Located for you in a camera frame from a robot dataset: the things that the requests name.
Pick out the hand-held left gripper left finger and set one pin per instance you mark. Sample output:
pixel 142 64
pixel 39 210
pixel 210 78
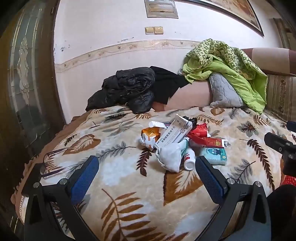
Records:
pixel 85 177

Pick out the green quilt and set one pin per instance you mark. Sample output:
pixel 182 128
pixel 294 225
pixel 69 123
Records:
pixel 240 81

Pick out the framed wall picture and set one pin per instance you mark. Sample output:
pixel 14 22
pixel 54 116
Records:
pixel 249 14

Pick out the black puffer jacket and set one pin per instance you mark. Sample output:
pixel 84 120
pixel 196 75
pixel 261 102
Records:
pixel 129 88

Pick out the striped sofa cushion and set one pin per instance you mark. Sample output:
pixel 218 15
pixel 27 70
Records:
pixel 282 97

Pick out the red packet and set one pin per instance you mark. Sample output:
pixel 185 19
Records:
pixel 208 141

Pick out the red plastic basket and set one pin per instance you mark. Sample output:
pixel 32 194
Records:
pixel 289 180

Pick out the orange white box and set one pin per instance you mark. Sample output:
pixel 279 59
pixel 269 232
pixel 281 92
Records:
pixel 150 134

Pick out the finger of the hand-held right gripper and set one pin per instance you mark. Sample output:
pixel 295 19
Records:
pixel 276 141
pixel 291 129

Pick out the white face mask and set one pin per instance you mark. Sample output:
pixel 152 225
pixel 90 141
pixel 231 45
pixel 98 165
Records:
pixel 168 157

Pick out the metal wall panel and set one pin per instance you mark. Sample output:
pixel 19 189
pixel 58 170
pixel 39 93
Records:
pixel 161 9

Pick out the wooden glass partition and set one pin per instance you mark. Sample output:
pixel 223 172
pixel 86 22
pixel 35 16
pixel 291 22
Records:
pixel 284 34

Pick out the leaf printed blanket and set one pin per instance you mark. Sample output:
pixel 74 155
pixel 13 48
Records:
pixel 129 178

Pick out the teal tissue packet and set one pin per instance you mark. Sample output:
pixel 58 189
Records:
pixel 212 156

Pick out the beige wall switch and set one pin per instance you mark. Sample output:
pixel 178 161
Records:
pixel 149 30
pixel 158 30

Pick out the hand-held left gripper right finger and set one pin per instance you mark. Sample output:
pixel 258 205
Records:
pixel 208 178

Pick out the grey quilted pillow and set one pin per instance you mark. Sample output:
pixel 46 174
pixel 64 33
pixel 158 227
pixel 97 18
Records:
pixel 222 92

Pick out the black plastic bag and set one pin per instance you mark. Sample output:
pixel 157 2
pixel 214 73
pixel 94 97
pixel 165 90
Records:
pixel 192 120

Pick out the small white bottle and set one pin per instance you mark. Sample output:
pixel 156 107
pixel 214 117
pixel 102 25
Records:
pixel 189 162

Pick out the eyeglasses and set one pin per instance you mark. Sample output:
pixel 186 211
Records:
pixel 47 162

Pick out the wooden glass door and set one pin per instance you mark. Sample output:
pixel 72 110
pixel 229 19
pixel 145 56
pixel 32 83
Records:
pixel 25 69

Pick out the white medicine box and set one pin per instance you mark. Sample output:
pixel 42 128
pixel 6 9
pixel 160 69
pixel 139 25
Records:
pixel 173 136

